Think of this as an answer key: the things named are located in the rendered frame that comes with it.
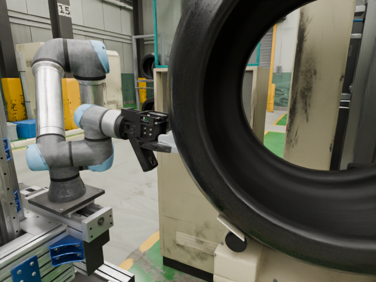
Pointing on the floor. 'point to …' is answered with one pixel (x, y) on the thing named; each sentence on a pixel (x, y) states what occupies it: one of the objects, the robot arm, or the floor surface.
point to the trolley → (145, 68)
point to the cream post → (318, 81)
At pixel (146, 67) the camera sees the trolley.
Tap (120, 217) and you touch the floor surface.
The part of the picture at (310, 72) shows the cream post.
